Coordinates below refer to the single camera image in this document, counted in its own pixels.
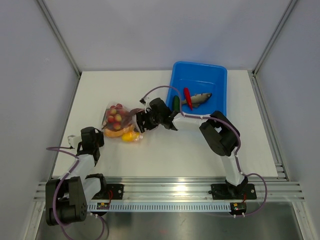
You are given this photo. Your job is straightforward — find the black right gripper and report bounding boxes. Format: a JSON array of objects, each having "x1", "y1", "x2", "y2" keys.
[{"x1": 134, "y1": 108, "x2": 163, "y2": 133}]

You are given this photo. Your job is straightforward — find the orange toy fruit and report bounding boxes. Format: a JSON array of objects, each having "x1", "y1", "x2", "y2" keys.
[{"x1": 121, "y1": 131, "x2": 142, "y2": 143}]

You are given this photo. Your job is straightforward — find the clear zip top bag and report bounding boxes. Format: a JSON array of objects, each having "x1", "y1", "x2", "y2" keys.
[{"x1": 101, "y1": 102, "x2": 143, "y2": 143}]

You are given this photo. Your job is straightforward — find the green toy pepper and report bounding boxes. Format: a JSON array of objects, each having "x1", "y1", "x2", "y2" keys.
[{"x1": 172, "y1": 95, "x2": 180, "y2": 113}]

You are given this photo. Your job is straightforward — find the red toy chili pepper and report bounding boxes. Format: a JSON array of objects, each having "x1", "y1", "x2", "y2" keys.
[{"x1": 183, "y1": 87, "x2": 193, "y2": 111}]

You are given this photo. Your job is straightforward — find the grey toy fish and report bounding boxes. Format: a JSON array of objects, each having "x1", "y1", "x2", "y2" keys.
[{"x1": 190, "y1": 92, "x2": 213, "y2": 108}]

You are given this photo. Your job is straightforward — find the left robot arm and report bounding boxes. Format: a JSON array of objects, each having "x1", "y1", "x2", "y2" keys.
[{"x1": 45, "y1": 126, "x2": 108, "y2": 227}]

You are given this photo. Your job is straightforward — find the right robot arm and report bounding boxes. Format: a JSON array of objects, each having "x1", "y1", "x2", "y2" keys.
[{"x1": 133, "y1": 98, "x2": 255, "y2": 201}]

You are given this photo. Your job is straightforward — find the orange toy croissant bread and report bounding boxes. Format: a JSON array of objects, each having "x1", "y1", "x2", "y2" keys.
[{"x1": 103, "y1": 124, "x2": 134, "y2": 138}]

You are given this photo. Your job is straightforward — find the red toy grape bunch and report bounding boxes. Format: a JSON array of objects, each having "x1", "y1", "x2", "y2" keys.
[{"x1": 102, "y1": 103, "x2": 128, "y2": 131}]

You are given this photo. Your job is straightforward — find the blue plastic bin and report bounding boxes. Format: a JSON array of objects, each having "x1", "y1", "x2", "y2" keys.
[{"x1": 170, "y1": 61, "x2": 228, "y2": 115}]

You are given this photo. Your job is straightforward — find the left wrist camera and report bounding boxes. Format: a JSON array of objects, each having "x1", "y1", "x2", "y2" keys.
[{"x1": 67, "y1": 135, "x2": 82, "y2": 149}]

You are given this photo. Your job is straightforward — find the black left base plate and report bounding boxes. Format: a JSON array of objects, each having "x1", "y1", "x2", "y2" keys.
[{"x1": 107, "y1": 183, "x2": 124, "y2": 200}]

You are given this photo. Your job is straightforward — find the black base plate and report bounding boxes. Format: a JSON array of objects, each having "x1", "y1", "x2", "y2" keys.
[
  {"x1": 208, "y1": 183, "x2": 257, "y2": 201},
  {"x1": 107, "y1": 183, "x2": 124, "y2": 200}
]

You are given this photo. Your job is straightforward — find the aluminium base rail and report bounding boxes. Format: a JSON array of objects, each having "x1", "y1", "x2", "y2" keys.
[{"x1": 34, "y1": 176, "x2": 305, "y2": 201}]

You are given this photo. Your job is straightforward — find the white slotted cable duct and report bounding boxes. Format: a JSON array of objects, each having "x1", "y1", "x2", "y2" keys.
[{"x1": 87, "y1": 202, "x2": 231, "y2": 213}]

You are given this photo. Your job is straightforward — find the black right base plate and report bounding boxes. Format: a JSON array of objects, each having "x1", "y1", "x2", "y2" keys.
[{"x1": 208, "y1": 183, "x2": 257, "y2": 201}]

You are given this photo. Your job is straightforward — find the aluminium frame post left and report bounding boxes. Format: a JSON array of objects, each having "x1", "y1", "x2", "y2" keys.
[{"x1": 35, "y1": 0, "x2": 82, "y2": 79}]

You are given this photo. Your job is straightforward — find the aluminium frame post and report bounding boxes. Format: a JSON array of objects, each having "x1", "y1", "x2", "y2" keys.
[
  {"x1": 35, "y1": 0, "x2": 82, "y2": 79},
  {"x1": 252, "y1": 0, "x2": 299, "y2": 77}
]

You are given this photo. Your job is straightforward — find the aluminium frame post right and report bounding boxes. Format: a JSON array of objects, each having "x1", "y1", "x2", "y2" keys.
[{"x1": 252, "y1": 0, "x2": 299, "y2": 77}]

